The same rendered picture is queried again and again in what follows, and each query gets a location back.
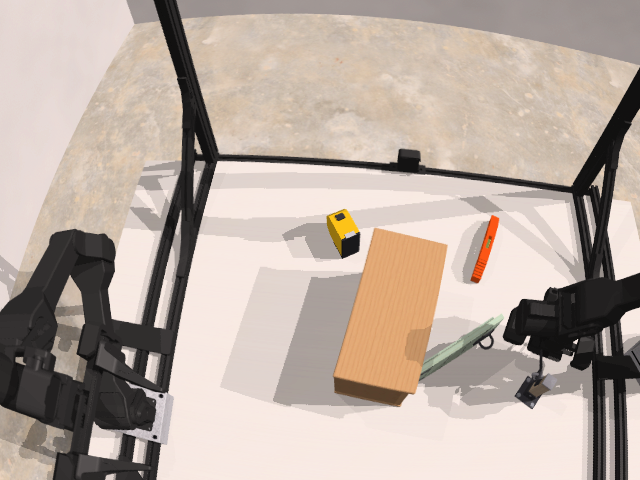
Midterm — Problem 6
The orange spirit level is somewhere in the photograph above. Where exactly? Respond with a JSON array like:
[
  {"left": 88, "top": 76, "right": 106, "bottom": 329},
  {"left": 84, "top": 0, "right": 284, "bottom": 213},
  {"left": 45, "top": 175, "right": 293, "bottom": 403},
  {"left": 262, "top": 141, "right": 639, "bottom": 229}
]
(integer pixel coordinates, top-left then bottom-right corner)
[{"left": 471, "top": 215, "right": 499, "bottom": 284}]

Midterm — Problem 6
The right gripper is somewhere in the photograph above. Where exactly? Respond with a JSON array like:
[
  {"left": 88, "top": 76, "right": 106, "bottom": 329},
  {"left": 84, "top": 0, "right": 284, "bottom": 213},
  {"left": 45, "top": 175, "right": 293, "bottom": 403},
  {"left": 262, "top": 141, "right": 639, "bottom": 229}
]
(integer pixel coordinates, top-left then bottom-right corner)
[{"left": 53, "top": 321, "right": 166, "bottom": 480}]

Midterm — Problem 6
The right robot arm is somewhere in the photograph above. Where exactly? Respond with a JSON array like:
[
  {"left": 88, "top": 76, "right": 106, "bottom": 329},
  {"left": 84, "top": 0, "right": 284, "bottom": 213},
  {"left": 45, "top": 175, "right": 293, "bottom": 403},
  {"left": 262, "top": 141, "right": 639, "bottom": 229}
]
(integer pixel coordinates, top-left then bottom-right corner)
[{"left": 0, "top": 229, "right": 156, "bottom": 431}]

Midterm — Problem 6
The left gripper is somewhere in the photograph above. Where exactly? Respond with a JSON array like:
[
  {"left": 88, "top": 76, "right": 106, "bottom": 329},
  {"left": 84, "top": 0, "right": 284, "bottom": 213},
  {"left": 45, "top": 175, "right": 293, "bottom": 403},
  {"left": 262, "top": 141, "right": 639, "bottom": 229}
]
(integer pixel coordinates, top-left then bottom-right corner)
[{"left": 503, "top": 306, "right": 596, "bottom": 371}]

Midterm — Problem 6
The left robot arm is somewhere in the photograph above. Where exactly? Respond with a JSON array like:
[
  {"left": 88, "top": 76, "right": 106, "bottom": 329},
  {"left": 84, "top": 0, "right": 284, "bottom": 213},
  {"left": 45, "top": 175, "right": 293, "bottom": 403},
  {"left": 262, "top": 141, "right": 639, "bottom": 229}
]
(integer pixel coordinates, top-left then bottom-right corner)
[{"left": 515, "top": 273, "right": 640, "bottom": 343}]

